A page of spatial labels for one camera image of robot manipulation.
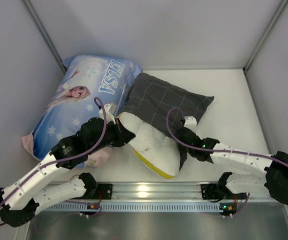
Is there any white pillow yellow trim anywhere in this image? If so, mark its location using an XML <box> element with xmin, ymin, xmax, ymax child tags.
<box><xmin>118</xmin><ymin>112</ymin><xmax>180</xmax><ymax>179</ymax></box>

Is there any grey checked pillowcase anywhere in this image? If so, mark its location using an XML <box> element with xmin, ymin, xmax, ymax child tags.
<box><xmin>117</xmin><ymin>72</ymin><xmax>215</xmax><ymax>172</ymax></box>

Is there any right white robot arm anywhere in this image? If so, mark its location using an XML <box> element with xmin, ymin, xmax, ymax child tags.
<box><xmin>175</xmin><ymin>127</ymin><xmax>288</xmax><ymax>205</ymax></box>

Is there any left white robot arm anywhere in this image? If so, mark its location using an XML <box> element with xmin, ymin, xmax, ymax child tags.
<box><xmin>0</xmin><ymin>117</ymin><xmax>136</xmax><ymax>228</ymax></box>

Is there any Elsa print blue pillow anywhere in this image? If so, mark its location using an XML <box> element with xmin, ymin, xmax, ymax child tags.
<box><xmin>21</xmin><ymin>55</ymin><xmax>143</xmax><ymax>161</ymax></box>

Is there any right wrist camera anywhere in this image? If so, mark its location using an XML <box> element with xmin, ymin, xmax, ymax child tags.
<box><xmin>184</xmin><ymin>115</ymin><xmax>197</xmax><ymax>133</ymax></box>

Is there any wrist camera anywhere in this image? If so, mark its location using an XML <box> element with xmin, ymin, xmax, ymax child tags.
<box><xmin>99</xmin><ymin>103</ymin><xmax>117</xmax><ymax>124</ymax></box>
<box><xmin>184</xmin><ymin>115</ymin><xmax>197</xmax><ymax>133</ymax></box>

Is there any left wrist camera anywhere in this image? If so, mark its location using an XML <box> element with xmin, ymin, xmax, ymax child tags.
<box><xmin>99</xmin><ymin>103</ymin><xmax>117</xmax><ymax>124</ymax></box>

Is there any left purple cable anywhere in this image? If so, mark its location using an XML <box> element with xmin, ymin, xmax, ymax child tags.
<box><xmin>0</xmin><ymin>96</ymin><xmax>108</xmax><ymax>227</ymax></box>

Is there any purple cable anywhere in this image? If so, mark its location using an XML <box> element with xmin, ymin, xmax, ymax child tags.
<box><xmin>0</xmin><ymin>96</ymin><xmax>108</xmax><ymax>227</ymax></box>
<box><xmin>166</xmin><ymin>106</ymin><xmax>288</xmax><ymax>218</ymax></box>

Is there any aluminium mounting rail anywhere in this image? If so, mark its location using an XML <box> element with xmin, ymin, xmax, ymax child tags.
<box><xmin>48</xmin><ymin>181</ymin><xmax>272</xmax><ymax>202</ymax></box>

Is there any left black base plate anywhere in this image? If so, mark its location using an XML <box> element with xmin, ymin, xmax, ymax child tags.
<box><xmin>92</xmin><ymin>183</ymin><xmax>113</xmax><ymax>200</ymax></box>

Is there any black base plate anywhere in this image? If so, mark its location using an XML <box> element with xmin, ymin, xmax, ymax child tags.
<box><xmin>92</xmin><ymin>183</ymin><xmax>113</xmax><ymax>200</ymax></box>
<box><xmin>200</xmin><ymin>183</ymin><xmax>224</xmax><ymax>203</ymax></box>

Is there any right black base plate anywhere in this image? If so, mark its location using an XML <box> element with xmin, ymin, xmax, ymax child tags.
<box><xmin>200</xmin><ymin>183</ymin><xmax>224</xmax><ymax>203</ymax></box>

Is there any slotted grey cable duct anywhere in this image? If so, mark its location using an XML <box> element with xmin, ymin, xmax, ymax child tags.
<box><xmin>46</xmin><ymin>202</ymin><xmax>236</xmax><ymax>213</ymax></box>

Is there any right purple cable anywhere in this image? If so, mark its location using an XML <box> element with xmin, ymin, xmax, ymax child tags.
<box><xmin>166</xmin><ymin>106</ymin><xmax>288</xmax><ymax>218</ymax></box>

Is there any right aluminium corner post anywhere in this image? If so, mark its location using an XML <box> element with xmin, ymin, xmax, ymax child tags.
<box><xmin>243</xmin><ymin>0</ymin><xmax>288</xmax><ymax>75</ymax></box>

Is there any aluminium corner post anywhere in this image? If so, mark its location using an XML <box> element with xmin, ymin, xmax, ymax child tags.
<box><xmin>243</xmin><ymin>0</ymin><xmax>288</xmax><ymax>75</ymax></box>
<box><xmin>20</xmin><ymin>0</ymin><xmax>67</xmax><ymax>73</ymax></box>

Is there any left aluminium corner post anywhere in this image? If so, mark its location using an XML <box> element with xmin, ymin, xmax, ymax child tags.
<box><xmin>20</xmin><ymin>0</ymin><xmax>67</xmax><ymax>73</ymax></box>

